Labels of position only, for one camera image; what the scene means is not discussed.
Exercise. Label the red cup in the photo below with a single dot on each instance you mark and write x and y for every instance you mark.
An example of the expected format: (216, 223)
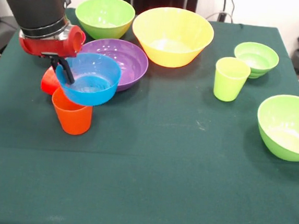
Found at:
(49, 82)

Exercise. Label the black power plug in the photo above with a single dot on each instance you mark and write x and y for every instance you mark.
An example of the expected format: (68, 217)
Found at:
(221, 16)

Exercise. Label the purple bowl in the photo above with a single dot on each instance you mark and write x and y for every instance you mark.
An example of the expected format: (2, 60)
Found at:
(132, 68)

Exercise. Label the dark green tablecloth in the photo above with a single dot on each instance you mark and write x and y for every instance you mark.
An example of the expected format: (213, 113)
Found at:
(143, 182)

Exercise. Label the orange cup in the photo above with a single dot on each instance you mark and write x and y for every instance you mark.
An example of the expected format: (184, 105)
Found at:
(73, 118)

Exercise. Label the large yellow bowl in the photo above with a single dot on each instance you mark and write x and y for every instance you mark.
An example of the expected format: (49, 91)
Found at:
(170, 56)

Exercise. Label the large light green bowl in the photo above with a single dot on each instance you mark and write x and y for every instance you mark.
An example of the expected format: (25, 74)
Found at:
(103, 13)
(280, 144)

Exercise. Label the small green bowl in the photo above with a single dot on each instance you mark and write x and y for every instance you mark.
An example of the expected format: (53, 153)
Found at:
(259, 58)

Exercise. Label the yellow-green cup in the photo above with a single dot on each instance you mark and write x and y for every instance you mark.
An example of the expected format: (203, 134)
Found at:
(227, 87)

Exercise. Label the grey chair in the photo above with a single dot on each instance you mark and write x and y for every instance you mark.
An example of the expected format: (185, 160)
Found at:
(0, 33)

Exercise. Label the blue bowl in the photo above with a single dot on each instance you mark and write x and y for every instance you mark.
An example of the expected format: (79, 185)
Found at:
(90, 96)

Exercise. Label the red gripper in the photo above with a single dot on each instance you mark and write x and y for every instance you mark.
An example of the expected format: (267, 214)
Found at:
(47, 46)

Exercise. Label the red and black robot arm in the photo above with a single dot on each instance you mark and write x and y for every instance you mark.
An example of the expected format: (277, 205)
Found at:
(35, 5)

